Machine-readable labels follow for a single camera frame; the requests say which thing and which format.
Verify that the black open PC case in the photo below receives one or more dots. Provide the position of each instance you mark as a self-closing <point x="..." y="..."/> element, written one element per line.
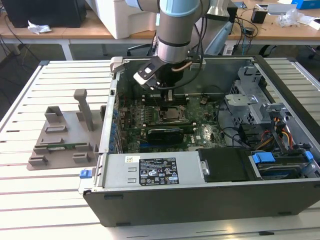
<point x="200" y="207"/>

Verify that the white printer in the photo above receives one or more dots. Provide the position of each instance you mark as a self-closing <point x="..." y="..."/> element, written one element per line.
<point x="120" y="20"/>

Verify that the large black computer tower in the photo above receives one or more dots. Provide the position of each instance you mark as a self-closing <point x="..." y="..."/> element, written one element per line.
<point x="45" y="12"/>

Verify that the white flat box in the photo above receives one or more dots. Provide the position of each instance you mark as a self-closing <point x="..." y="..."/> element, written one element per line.
<point x="282" y="9"/>

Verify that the green motherboard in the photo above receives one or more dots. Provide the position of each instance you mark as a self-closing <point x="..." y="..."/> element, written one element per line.
<point x="205" y="132"/>

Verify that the small blue case latch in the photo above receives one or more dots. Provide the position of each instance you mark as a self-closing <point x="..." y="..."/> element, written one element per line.
<point x="84" y="174"/>

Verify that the white paper packet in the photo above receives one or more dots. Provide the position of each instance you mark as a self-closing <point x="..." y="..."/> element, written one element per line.
<point x="312" y="22"/>

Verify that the hard disk in blue carrier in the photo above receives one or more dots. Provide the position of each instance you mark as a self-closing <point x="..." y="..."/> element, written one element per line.
<point x="263" y="158"/>

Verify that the blue cardboard box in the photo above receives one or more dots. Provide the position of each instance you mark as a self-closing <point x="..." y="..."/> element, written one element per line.
<point x="307" y="3"/>

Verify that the black office chair base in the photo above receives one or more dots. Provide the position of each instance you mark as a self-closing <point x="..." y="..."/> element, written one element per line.
<point x="140" y="47"/>

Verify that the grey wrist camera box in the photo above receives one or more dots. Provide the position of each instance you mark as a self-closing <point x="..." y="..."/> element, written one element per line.
<point x="198" y="65"/>

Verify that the grey parts rack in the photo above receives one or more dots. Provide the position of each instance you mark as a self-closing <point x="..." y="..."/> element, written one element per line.
<point x="65" y="125"/>

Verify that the black graphics card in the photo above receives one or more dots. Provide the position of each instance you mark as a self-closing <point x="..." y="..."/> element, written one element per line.
<point x="165" y="136"/>

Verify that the clear plastic bags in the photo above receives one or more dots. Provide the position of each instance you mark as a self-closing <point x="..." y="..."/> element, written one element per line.
<point x="290" y="17"/>

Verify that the small blue card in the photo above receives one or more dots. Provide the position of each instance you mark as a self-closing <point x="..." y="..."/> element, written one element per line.
<point x="240" y="4"/>

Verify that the tall black desktop box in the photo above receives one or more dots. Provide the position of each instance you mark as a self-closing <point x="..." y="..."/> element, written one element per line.
<point x="233" y="15"/>

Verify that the grey case release latch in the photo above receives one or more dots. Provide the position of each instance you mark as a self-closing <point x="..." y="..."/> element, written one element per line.
<point x="116" y="63"/>

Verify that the black RAM slot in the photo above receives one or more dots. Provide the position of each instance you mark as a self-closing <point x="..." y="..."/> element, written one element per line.
<point x="152" y="102"/>
<point x="170" y="123"/>
<point x="152" y="97"/>

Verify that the crumpled white paper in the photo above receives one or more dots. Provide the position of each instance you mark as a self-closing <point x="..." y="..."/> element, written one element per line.
<point x="37" y="28"/>

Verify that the small black box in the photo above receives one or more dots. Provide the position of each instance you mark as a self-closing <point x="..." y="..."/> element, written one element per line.
<point x="258" y="16"/>

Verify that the long wooden desk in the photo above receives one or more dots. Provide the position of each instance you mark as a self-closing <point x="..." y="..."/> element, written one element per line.
<point x="87" y="33"/>

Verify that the silver metal drive cage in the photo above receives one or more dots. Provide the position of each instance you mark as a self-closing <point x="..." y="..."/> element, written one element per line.
<point x="240" y="100"/>

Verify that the green RAM stick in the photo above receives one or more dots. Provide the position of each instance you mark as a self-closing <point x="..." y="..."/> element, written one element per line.
<point x="67" y="145"/>

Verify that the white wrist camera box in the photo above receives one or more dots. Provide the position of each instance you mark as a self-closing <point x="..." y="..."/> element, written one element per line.
<point x="146" y="75"/>

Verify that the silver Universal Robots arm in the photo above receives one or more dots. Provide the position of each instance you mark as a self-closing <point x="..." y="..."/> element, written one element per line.
<point x="175" y="30"/>

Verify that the black power adapter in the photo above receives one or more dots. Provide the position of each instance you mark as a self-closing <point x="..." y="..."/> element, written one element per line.
<point x="250" y="30"/>

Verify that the round coin cell battery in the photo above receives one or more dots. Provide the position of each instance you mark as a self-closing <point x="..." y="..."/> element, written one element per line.
<point x="203" y="100"/>

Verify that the silver power supply unit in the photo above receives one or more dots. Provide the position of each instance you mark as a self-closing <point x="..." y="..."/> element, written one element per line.
<point x="117" y="172"/>

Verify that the thin metal locking lever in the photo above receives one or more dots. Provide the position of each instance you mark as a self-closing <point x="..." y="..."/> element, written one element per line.
<point x="156" y="103"/>

